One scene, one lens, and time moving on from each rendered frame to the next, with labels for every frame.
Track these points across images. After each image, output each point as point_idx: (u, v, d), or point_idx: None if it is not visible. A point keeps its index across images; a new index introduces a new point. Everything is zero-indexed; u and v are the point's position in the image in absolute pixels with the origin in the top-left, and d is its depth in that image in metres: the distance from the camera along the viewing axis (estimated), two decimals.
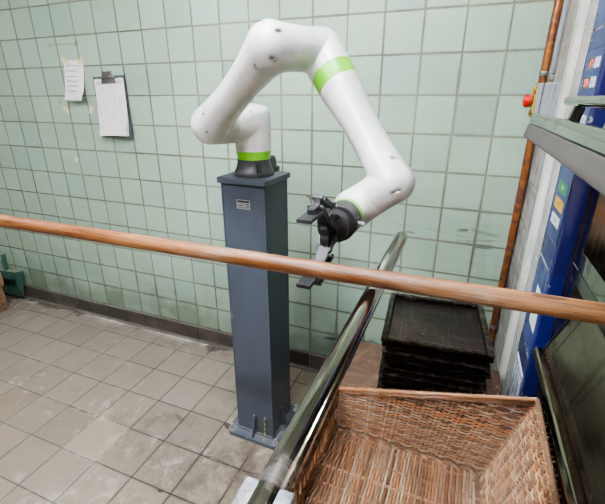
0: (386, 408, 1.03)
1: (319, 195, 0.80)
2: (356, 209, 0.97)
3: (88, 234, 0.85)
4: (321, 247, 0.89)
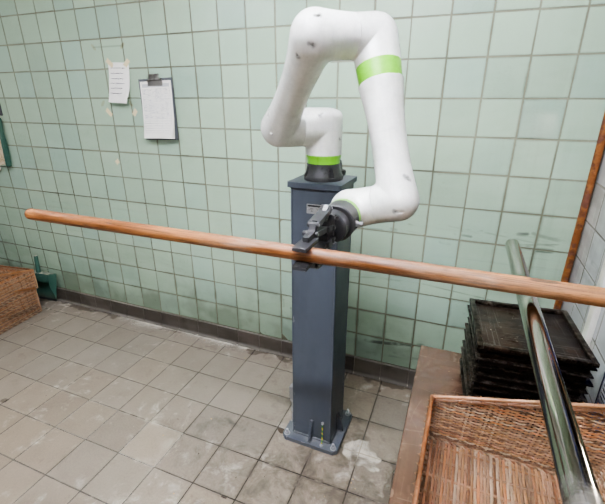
0: (487, 416, 1.02)
1: (314, 223, 0.79)
2: (354, 209, 0.97)
3: (119, 227, 0.92)
4: (320, 241, 0.88)
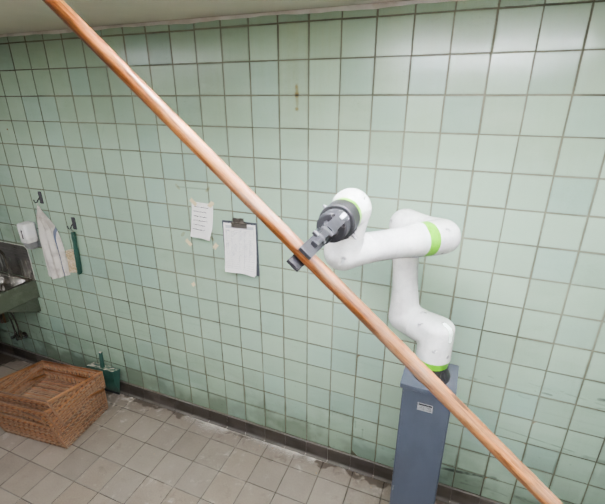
0: None
1: (328, 231, 0.79)
2: (358, 220, 0.97)
3: (138, 88, 0.77)
4: None
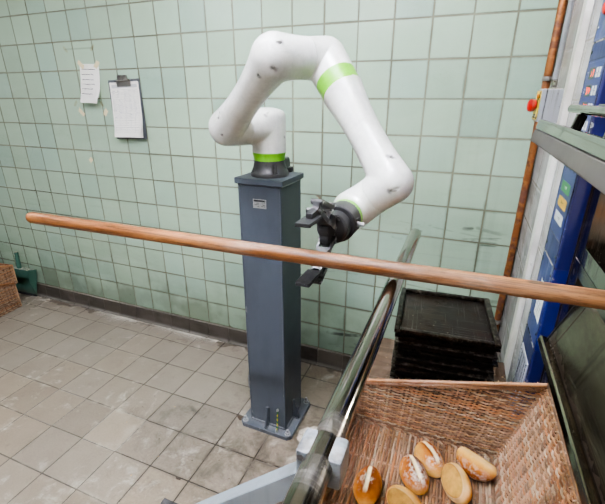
0: (404, 397, 1.09)
1: (318, 199, 0.80)
2: (355, 209, 0.97)
3: (119, 230, 0.93)
4: (321, 247, 0.88)
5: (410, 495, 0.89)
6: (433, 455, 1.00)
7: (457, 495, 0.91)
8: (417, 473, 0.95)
